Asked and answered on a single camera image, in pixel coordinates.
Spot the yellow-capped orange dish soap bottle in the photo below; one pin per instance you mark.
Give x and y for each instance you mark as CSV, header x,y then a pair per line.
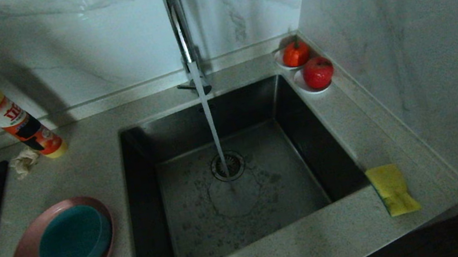
x,y
19,126

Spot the chrome kitchen faucet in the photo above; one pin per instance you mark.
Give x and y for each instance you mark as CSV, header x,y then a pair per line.
x,y
181,24

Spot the stainless steel sink basin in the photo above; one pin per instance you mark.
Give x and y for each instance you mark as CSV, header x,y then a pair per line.
x,y
270,205

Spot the yellow sponge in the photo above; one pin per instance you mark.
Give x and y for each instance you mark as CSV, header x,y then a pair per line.
x,y
392,189

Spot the crumpled white tissue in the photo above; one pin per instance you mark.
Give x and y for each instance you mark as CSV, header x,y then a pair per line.
x,y
24,163

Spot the teal bowl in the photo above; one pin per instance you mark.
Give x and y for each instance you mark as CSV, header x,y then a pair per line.
x,y
73,240

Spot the running water stream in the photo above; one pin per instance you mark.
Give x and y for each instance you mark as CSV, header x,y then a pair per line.
x,y
211,122

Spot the round metal drain strainer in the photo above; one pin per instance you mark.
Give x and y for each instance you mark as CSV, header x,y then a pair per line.
x,y
237,164

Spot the small white dish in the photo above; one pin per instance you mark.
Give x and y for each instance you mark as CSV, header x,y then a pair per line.
x,y
279,62
301,86

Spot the orange-red tomato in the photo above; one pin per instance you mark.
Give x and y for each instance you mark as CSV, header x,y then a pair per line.
x,y
295,54

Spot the red apple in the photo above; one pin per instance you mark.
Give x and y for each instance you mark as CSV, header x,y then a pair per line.
x,y
318,72

